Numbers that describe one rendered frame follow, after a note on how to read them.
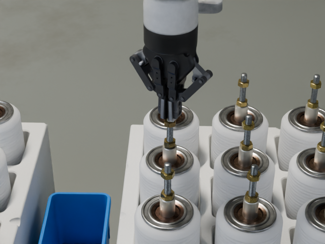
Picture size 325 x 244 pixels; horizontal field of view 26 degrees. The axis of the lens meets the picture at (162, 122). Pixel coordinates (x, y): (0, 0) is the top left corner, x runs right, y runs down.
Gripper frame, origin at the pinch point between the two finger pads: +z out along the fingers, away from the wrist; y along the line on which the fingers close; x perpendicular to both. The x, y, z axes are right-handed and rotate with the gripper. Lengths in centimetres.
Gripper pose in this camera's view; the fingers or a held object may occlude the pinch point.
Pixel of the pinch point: (169, 107)
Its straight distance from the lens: 104.7
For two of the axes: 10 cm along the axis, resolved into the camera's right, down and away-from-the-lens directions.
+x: 5.2, -5.0, 7.0
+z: 0.0, 8.1, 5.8
